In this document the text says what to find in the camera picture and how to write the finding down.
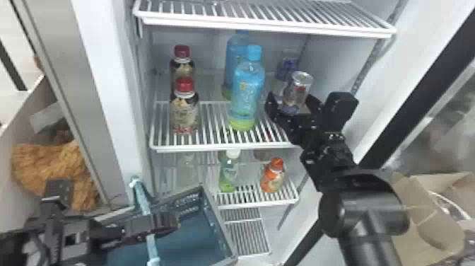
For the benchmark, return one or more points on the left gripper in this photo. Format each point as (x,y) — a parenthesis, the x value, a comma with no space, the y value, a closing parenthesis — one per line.
(118,226)

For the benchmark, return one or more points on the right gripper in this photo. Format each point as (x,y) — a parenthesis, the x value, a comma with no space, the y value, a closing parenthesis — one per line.
(306,128)

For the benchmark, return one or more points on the silver can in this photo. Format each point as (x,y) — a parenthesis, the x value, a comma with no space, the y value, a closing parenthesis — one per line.
(297,91)

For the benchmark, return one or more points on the blue basket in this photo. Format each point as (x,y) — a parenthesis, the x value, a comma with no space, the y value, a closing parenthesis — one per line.
(193,241)

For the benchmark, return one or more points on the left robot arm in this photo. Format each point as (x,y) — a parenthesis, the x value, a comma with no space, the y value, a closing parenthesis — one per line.
(33,241)

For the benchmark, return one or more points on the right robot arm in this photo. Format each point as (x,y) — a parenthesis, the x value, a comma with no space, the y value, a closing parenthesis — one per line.
(361,208)

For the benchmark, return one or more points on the blue bottle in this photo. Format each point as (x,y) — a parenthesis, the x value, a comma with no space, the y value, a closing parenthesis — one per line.
(233,55)
(245,89)

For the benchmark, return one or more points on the orange bottle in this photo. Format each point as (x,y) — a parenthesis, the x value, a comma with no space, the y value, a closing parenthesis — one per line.
(272,175)

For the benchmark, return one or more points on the green bottle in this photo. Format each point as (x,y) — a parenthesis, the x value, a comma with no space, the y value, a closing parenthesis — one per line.
(228,171)

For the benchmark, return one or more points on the brown bottle with red cap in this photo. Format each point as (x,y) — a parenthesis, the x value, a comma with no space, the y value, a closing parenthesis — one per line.
(184,107)
(181,63)

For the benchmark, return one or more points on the fridge door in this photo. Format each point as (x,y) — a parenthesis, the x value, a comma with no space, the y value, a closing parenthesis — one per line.
(419,107)

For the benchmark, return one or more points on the beige towel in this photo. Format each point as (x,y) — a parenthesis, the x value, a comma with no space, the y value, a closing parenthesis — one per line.
(48,167)

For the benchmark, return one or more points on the white fridge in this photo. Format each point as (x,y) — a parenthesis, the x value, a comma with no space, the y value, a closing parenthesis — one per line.
(107,93)

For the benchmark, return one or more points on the cardboard box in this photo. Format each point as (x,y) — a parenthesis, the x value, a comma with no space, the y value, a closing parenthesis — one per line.
(426,211)

